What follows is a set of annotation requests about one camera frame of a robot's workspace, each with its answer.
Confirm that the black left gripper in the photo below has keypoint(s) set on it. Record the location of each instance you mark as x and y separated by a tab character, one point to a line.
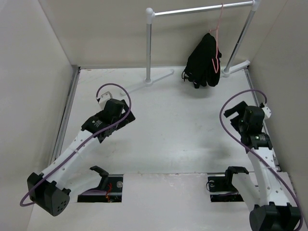
130	119

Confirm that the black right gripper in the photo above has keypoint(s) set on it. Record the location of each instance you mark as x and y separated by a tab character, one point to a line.
240	109

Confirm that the pink clothes hanger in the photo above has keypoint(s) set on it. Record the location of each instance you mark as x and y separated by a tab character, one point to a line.
217	41

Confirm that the black trousers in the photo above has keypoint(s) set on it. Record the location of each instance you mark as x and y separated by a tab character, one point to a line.
203	65

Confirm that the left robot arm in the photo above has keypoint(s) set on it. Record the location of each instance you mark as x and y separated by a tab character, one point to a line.
49	189

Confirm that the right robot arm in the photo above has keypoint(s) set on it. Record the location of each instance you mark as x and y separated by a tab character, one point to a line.
269	207

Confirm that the white clothes rack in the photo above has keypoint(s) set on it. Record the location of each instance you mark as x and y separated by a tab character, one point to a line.
171	36

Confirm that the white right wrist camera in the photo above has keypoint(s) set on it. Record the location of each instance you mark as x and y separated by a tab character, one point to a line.
266	110

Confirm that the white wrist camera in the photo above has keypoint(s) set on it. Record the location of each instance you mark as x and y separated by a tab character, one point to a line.
102	100
266	110

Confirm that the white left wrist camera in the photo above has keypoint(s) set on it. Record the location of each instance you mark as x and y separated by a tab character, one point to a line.
102	100

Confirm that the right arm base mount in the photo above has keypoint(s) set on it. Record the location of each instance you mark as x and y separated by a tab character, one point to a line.
221	191

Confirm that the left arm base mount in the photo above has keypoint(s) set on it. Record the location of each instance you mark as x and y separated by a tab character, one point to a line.
108	189

